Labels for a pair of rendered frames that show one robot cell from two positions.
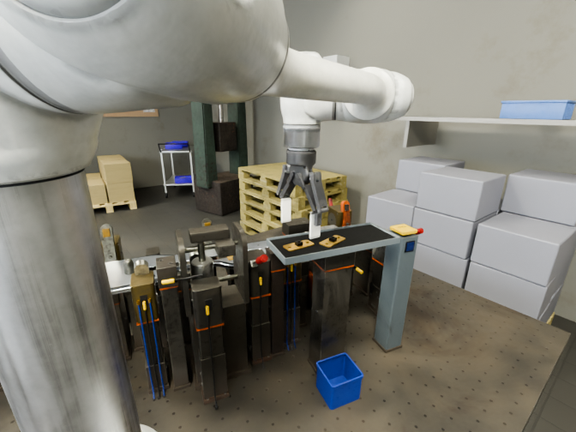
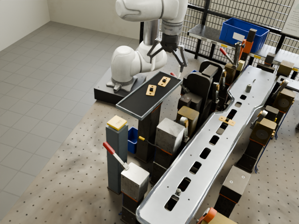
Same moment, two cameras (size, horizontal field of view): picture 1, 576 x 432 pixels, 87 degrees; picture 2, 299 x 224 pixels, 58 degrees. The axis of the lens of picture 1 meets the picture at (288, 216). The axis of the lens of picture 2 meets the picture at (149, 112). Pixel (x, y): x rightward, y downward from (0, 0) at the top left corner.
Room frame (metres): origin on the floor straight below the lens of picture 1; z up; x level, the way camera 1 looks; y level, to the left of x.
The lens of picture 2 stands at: (1.63, -0.74, 1.91)
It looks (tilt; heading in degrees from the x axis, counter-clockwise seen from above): 40 degrees down; 144
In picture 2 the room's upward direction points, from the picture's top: 6 degrees clockwise
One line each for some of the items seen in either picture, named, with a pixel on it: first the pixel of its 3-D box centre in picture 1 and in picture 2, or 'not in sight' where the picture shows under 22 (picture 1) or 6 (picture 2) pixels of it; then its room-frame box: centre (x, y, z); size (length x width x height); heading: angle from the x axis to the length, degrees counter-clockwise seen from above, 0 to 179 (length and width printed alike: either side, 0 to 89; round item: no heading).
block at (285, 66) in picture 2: not in sight; (277, 85); (0.85, 0.94, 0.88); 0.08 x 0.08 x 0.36; 24
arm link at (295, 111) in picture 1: (308, 89); (172, 0); (0.76, -0.04, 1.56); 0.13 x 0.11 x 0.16; 80
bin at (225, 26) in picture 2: not in sight; (243, 34); (0.44, 0.94, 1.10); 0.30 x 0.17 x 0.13; 16
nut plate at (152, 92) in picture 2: (333, 239); (151, 89); (0.80, -0.13, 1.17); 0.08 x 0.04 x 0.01; 138
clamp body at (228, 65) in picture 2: not in sight; (222, 87); (0.67, 0.57, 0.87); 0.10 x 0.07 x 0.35; 24
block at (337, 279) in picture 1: (329, 309); (148, 128); (0.81, -0.13, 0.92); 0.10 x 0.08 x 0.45; 114
